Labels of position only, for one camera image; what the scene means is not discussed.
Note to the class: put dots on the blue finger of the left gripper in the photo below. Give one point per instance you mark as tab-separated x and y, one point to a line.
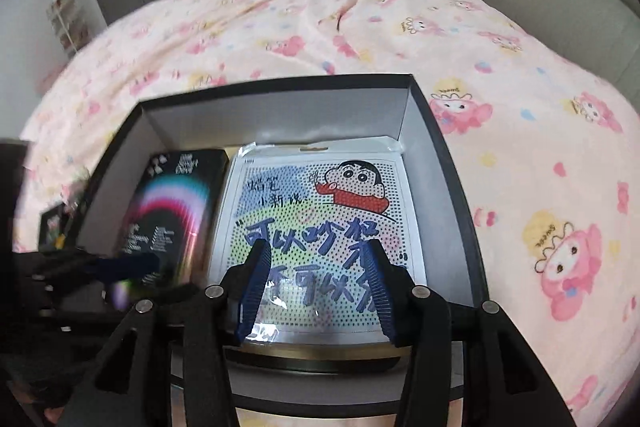
110	270

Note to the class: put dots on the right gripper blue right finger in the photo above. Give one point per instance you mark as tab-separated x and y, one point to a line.
380	275

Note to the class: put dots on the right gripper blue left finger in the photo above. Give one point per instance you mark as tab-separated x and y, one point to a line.
252	281

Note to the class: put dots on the black Smart Devil box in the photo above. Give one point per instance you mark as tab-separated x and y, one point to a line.
169	217

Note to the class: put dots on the cartoon bead art board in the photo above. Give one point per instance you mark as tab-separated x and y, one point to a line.
316	205

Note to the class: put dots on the small black square frame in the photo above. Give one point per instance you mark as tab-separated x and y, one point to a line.
54	225

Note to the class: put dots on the black cardboard storage box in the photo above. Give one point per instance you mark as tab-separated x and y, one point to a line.
304	380

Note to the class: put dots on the small shelf with toys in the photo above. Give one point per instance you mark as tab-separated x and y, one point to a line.
70	24

